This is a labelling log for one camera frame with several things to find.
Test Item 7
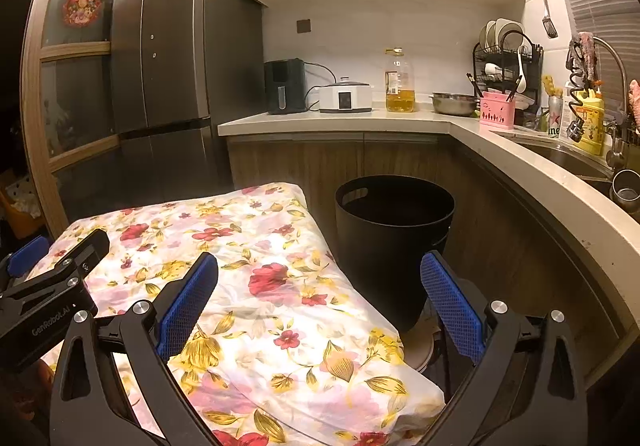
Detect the steel kitchen sink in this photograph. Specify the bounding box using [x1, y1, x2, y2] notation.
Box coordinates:
[500, 131, 640, 189]

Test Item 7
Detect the pink utensil holder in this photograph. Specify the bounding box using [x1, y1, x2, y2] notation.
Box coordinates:
[480, 92, 516, 129]

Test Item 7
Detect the orange dining chair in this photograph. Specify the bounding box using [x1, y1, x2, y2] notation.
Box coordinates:
[0, 176, 48, 239]

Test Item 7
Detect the hanging metal spatula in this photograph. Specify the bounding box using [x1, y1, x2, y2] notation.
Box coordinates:
[536, 0, 558, 39]

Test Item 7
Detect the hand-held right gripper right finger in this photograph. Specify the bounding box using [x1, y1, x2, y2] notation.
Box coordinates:
[420, 250, 588, 446]

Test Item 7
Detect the black trash bin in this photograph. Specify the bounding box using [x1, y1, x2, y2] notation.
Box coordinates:
[335, 175, 456, 331]

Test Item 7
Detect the pink hanging cloth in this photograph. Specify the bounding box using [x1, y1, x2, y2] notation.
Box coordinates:
[570, 32, 598, 81]

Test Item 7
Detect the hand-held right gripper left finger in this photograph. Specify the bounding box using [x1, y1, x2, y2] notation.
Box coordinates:
[49, 252, 236, 446]

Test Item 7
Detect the black air fryer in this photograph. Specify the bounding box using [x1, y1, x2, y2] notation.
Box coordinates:
[264, 58, 307, 115]

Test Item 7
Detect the colourful round door sticker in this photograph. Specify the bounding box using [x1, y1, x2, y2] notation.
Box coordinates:
[62, 0, 103, 29]

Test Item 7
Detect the cooking oil bottle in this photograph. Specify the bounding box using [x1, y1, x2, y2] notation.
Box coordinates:
[384, 48, 417, 114]

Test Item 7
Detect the beer can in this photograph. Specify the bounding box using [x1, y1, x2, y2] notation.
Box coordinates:
[547, 94, 564, 139]

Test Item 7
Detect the yellow dish soap bottle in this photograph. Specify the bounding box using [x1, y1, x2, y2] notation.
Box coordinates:
[572, 88, 606, 155]

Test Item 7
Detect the grey multi-door refrigerator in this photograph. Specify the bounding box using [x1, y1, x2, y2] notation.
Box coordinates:
[109, 0, 266, 207]

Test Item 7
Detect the floral tablecloth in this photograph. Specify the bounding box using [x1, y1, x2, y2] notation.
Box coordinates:
[20, 182, 447, 446]

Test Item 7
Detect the black dish rack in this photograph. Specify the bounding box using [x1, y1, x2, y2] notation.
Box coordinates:
[472, 18, 545, 124]

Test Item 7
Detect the metal cup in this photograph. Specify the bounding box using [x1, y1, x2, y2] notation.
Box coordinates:
[610, 169, 640, 214]

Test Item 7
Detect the round beige stool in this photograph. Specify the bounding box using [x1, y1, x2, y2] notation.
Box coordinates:
[400, 306, 451, 374]

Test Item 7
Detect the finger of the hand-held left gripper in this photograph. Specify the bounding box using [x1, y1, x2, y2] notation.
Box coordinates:
[52, 227, 111, 277]
[0, 235, 51, 284]

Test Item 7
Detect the steel kitchen faucet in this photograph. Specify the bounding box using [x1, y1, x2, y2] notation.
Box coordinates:
[590, 36, 633, 167]

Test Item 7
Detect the wooden glass sliding door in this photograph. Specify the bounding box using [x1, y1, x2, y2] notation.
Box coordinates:
[21, 0, 151, 237]

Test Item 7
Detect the black coiled sprayer hose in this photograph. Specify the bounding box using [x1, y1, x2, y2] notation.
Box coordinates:
[565, 38, 593, 143]

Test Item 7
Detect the white plastic bottle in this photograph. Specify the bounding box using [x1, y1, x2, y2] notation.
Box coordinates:
[557, 78, 577, 127]

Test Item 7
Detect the metal mixing bowl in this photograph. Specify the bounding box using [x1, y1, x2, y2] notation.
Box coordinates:
[430, 92, 480, 117]

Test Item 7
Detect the white electric cooker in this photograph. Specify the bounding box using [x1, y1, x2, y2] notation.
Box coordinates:
[318, 76, 376, 114]

